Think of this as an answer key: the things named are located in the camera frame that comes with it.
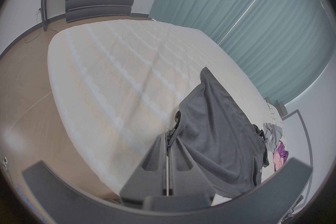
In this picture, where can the grey garment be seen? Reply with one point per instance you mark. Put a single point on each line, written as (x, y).
(273, 133)

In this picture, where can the purple garment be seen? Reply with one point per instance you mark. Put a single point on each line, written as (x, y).
(281, 150)

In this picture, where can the grey bedside table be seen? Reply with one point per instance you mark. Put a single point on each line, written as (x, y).
(281, 110)

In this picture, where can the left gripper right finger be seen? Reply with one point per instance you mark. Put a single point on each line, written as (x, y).
(183, 181)

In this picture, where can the pink garment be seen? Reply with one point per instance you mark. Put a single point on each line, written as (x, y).
(278, 161)

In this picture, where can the white printed pillow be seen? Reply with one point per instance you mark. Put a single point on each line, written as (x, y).
(275, 112)

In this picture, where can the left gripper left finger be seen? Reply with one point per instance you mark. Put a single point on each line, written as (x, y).
(147, 178)

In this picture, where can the bed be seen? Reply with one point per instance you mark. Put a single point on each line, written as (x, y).
(118, 73)

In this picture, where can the black T-shirt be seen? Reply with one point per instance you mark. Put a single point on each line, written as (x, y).
(223, 139)

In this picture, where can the dark grey chest of drawers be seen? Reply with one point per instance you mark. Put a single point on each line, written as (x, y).
(99, 2)

